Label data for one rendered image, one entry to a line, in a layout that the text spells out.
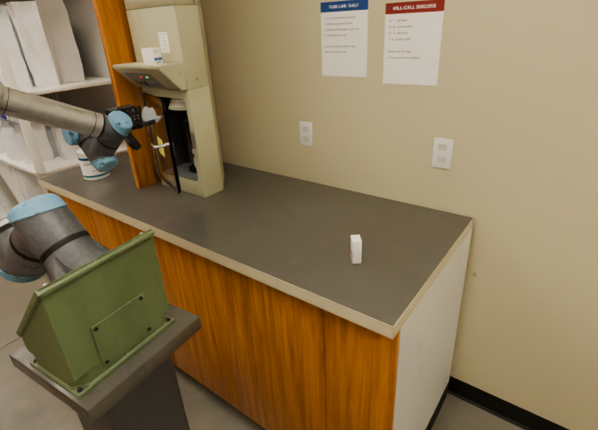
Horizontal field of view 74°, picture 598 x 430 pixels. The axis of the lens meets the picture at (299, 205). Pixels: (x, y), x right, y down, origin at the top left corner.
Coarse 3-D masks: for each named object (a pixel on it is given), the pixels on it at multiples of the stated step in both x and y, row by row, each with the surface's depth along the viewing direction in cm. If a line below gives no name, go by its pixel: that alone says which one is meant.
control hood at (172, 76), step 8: (120, 64) 162; (128, 64) 160; (136, 64) 158; (160, 64) 152; (168, 64) 150; (176, 64) 151; (120, 72) 164; (128, 72) 161; (136, 72) 157; (144, 72) 154; (152, 72) 150; (160, 72) 147; (168, 72) 148; (176, 72) 151; (160, 80) 155; (168, 80) 151; (176, 80) 152; (184, 80) 155; (160, 88) 164; (168, 88) 159; (176, 88) 156; (184, 88) 156
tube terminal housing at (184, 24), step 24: (144, 24) 158; (168, 24) 150; (192, 24) 152; (192, 48) 155; (192, 72) 157; (168, 96) 166; (192, 96) 159; (192, 120) 162; (216, 120) 188; (216, 144) 175; (216, 168) 178; (192, 192) 181
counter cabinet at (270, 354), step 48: (48, 192) 217; (96, 240) 201; (192, 288) 158; (240, 288) 137; (432, 288) 120; (192, 336) 174; (240, 336) 149; (288, 336) 130; (336, 336) 116; (432, 336) 134; (240, 384) 163; (288, 384) 141; (336, 384) 124; (384, 384) 111; (432, 384) 153
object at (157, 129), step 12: (144, 96) 171; (156, 96) 158; (156, 108) 160; (156, 132) 171; (168, 132) 157; (168, 144) 159; (156, 156) 184; (168, 156) 164; (168, 168) 170; (168, 180) 176
